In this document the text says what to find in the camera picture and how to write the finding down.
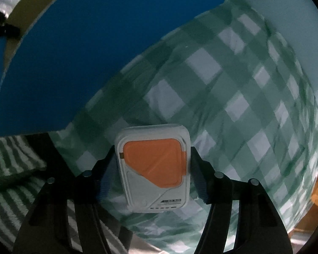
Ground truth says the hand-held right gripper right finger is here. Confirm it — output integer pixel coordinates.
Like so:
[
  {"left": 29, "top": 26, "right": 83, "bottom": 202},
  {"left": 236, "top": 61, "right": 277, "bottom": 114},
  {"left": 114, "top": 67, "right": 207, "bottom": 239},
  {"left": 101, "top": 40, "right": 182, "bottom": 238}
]
[{"left": 189, "top": 147, "right": 293, "bottom": 254}]

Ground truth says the green checked bedsheet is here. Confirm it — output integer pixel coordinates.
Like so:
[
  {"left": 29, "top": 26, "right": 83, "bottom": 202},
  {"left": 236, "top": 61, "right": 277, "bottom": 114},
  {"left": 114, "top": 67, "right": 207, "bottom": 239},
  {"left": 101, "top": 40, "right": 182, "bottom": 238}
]
[{"left": 46, "top": 0, "right": 318, "bottom": 254}]

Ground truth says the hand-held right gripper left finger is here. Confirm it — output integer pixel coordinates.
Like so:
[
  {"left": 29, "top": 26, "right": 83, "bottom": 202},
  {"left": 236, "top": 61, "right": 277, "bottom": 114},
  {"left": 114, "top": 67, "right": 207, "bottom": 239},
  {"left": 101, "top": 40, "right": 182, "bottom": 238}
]
[{"left": 12, "top": 145, "right": 130, "bottom": 254}]

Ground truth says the white and orange power bank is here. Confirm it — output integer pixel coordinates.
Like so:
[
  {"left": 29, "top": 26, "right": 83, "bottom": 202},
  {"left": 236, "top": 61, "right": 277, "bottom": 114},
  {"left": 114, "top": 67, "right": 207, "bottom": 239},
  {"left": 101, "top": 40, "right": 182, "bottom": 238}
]
[{"left": 114, "top": 124, "right": 191, "bottom": 213}]

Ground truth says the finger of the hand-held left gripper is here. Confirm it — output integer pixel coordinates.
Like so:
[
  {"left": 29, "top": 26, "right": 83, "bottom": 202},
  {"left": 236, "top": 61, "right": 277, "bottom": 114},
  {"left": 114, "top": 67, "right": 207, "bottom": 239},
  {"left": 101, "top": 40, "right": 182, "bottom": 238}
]
[{"left": 0, "top": 8, "right": 21, "bottom": 39}]

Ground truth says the green striped towel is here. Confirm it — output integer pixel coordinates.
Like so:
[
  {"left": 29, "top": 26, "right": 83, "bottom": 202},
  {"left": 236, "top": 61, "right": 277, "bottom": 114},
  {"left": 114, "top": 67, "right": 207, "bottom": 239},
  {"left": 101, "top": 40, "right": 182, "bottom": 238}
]
[{"left": 0, "top": 134, "right": 130, "bottom": 254}]

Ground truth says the blue cardboard box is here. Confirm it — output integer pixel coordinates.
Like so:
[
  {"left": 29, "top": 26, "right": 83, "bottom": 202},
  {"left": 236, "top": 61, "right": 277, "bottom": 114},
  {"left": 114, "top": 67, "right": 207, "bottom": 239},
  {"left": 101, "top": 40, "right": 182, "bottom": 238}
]
[{"left": 0, "top": 0, "right": 235, "bottom": 138}]

